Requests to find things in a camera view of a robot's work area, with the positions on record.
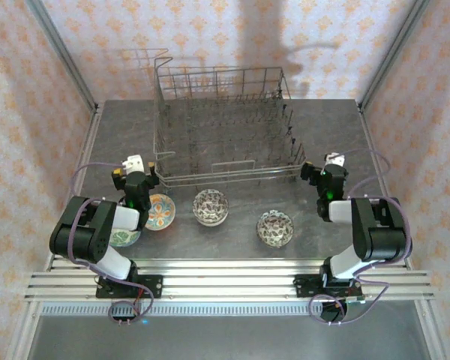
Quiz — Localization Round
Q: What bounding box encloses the orange blue floral bowl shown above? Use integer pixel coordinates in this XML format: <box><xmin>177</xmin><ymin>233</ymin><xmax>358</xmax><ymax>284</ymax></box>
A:
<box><xmin>144</xmin><ymin>193</ymin><xmax>176</xmax><ymax>231</ymax></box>

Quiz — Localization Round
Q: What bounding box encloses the green leaf print bowl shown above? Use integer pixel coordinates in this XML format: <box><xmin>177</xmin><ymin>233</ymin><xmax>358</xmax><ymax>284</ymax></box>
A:
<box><xmin>108</xmin><ymin>227</ymin><xmax>143</xmax><ymax>248</ymax></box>

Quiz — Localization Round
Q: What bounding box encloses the grey wire dish rack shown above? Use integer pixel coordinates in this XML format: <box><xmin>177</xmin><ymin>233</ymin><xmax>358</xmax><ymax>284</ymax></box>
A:
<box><xmin>152</xmin><ymin>55</ymin><xmax>308</xmax><ymax>188</ymax></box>

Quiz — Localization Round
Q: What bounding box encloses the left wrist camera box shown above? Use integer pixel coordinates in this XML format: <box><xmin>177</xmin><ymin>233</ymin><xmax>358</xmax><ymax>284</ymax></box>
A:
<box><xmin>120</xmin><ymin>154</ymin><xmax>146</xmax><ymax>176</ymax></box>

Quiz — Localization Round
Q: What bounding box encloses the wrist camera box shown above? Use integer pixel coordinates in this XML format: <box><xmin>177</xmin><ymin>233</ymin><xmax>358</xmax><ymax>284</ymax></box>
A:
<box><xmin>324</xmin><ymin>151</ymin><xmax>346</xmax><ymax>168</ymax></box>
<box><xmin>120</xmin><ymin>154</ymin><xmax>146</xmax><ymax>176</ymax></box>

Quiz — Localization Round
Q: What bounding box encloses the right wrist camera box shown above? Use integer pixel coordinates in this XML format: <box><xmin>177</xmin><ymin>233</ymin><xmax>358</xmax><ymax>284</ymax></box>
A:
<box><xmin>324</xmin><ymin>151</ymin><xmax>346</xmax><ymax>168</ymax></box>

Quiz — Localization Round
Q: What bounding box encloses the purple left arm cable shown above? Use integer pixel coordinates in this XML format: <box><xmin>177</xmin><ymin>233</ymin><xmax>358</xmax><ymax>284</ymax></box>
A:
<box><xmin>67</xmin><ymin>161</ymin><xmax>155</xmax><ymax>326</ymax></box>

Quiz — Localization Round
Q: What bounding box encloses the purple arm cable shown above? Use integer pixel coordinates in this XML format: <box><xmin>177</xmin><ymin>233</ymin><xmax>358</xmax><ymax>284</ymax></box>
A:
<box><xmin>67</xmin><ymin>161</ymin><xmax>155</xmax><ymax>326</ymax></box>
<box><xmin>307</xmin><ymin>148</ymin><xmax>414</xmax><ymax>326</ymax></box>

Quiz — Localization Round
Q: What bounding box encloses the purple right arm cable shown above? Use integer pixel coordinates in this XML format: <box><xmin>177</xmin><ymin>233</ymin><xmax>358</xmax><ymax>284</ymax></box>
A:
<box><xmin>307</xmin><ymin>148</ymin><xmax>414</xmax><ymax>326</ymax></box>

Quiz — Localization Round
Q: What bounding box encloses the aluminium table side rail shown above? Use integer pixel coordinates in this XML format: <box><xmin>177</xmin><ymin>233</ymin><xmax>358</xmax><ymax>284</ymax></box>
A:
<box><xmin>44</xmin><ymin>106</ymin><xmax>103</xmax><ymax>271</ymax></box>
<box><xmin>358</xmin><ymin>104</ymin><xmax>413</xmax><ymax>270</ymax></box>

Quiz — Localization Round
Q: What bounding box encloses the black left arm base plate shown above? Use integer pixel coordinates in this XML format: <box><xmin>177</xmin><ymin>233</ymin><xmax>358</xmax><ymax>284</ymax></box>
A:
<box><xmin>95</xmin><ymin>274</ymin><xmax>164</xmax><ymax>299</ymax></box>

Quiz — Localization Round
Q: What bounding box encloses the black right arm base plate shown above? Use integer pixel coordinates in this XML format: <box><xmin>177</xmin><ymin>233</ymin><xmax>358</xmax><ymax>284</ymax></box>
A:
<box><xmin>294</xmin><ymin>273</ymin><xmax>363</xmax><ymax>299</ymax></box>

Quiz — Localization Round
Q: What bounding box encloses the aluminium mounting rail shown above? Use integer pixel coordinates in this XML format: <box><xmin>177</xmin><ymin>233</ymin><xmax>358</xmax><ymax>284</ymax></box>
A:
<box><xmin>24</xmin><ymin>258</ymin><xmax>434</xmax><ymax>301</ymax></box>

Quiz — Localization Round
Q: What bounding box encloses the aluminium frame post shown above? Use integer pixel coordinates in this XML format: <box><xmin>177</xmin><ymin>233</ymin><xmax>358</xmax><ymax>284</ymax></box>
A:
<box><xmin>357</xmin><ymin>0</ymin><xmax>431</xmax><ymax>113</ymax></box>
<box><xmin>25</xmin><ymin>0</ymin><xmax>101</xmax><ymax>113</ymax></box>

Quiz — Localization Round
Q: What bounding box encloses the slotted grey cable duct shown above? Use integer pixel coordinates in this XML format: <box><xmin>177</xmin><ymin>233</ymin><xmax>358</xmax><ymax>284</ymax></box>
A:
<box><xmin>40</xmin><ymin>302</ymin><xmax>323</xmax><ymax>318</ymax></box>

